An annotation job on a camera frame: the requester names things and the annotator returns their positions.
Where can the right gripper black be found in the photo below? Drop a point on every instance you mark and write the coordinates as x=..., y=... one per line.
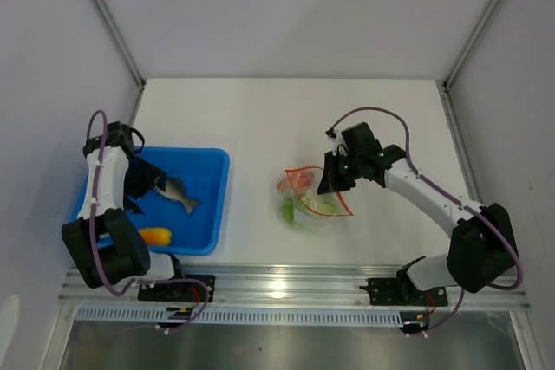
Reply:
x=330, y=181

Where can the red orange toy mango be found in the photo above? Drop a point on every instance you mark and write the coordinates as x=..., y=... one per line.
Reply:
x=296, y=181

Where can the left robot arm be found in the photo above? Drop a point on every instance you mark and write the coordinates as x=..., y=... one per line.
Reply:
x=102, y=241

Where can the clear zip top bag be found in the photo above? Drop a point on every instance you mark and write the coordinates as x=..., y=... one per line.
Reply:
x=300, y=206

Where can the yellow toy mango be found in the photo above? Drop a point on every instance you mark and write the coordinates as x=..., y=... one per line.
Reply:
x=156, y=236

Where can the left frame post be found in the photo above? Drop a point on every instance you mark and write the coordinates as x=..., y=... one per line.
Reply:
x=108, y=22

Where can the green toy grapes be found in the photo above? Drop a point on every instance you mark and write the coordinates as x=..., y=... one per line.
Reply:
x=290, y=213

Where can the aluminium mounting rail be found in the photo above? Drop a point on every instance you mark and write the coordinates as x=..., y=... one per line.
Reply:
x=290, y=286

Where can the white green toy cabbage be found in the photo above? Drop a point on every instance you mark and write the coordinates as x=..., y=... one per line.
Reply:
x=323, y=205

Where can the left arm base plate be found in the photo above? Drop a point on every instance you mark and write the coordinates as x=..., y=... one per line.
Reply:
x=197, y=289

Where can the grey toy fish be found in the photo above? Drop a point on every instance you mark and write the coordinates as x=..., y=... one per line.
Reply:
x=175, y=190

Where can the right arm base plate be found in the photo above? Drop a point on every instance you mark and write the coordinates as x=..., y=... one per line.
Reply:
x=397, y=292

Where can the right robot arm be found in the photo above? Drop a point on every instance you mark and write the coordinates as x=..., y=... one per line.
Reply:
x=481, y=246

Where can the frame post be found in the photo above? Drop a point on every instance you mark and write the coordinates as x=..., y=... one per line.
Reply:
x=479, y=30
x=108, y=22

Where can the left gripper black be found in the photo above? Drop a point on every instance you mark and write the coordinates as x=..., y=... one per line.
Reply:
x=153, y=177

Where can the slotted cable duct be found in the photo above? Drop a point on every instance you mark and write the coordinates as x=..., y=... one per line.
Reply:
x=247, y=316

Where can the right frame post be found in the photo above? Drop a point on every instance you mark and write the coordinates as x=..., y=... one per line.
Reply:
x=479, y=30

